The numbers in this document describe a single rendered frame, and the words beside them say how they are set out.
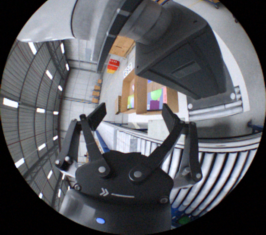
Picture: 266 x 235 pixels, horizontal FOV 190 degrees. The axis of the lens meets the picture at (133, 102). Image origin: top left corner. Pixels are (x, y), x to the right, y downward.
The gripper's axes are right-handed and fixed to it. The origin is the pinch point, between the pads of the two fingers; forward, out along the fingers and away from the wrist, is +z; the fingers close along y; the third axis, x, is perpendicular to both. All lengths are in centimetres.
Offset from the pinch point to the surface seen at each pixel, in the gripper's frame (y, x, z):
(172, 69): 7.4, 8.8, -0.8
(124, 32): -1.1, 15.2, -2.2
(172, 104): 17.6, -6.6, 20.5
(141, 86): 3, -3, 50
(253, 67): 135, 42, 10
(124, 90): -15, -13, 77
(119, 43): -81, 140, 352
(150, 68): 3.4, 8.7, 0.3
